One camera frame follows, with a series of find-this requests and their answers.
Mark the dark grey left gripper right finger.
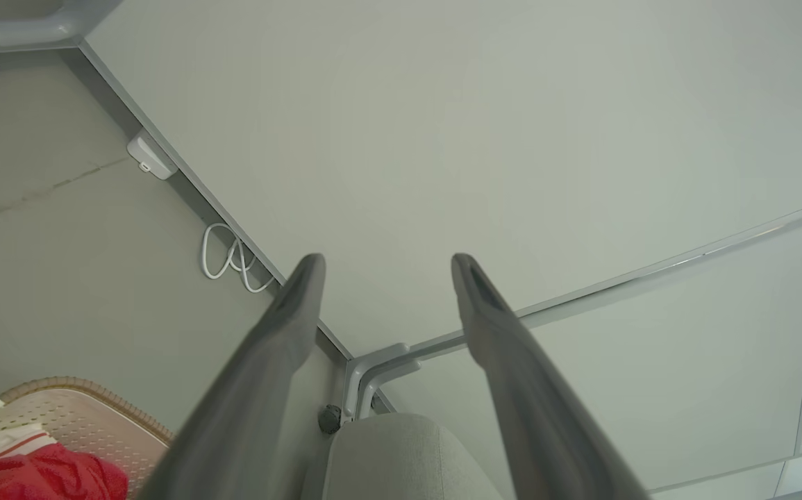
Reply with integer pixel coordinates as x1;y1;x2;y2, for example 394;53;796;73
451;253;652;500

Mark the grey corner partition bracket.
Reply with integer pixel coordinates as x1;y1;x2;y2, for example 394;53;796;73
341;342;423;425

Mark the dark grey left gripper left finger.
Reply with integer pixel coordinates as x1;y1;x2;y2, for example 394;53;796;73
138;253;327;500

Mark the white laundry basket brown rim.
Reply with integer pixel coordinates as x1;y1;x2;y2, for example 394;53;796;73
0;376;176;500

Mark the small black round knob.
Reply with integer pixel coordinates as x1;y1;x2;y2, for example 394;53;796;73
317;404;344;436

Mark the white looped cable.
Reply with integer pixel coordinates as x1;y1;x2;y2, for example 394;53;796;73
201;222;278;294

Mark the small white wall box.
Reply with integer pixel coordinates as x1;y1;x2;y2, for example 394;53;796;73
126;131;180;182

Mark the red and white shirt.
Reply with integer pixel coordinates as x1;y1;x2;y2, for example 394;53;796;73
0;424;130;500

